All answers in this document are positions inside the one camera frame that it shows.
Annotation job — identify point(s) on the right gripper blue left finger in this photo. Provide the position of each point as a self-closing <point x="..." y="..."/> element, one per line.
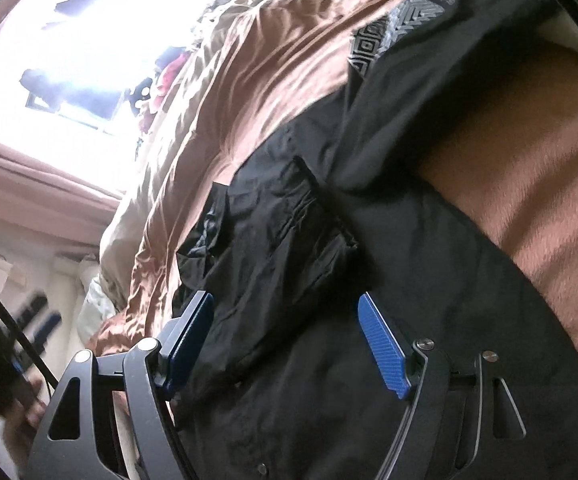
<point x="182" y="340"/>

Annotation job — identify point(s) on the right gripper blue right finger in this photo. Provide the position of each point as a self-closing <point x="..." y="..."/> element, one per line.
<point x="387" y="352"/>

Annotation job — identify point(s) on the black button-up shirt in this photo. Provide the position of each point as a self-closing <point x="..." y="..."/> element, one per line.
<point x="330" y="207"/>

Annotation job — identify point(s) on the hanging dark clothes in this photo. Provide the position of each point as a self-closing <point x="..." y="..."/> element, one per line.
<point x="77" y="61"/>

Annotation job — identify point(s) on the person's left hand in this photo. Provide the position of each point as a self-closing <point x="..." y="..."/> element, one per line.
<point x="20" y="425"/>

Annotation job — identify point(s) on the light patterned pillow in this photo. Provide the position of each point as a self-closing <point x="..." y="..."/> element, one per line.
<point x="96" y="309"/>

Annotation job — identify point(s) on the pink left curtain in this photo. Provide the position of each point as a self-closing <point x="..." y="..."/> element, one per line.
<point x="40" y="200"/>

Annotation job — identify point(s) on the beige duvet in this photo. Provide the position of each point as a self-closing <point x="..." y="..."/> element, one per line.
<point x="122" y="238"/>

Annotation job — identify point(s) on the brown bed sheet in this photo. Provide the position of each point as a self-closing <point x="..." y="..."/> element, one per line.
<point x="512" y="166"/>

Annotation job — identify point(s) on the black plush toy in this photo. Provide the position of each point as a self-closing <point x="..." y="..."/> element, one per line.
<point x="140" y="95"/>

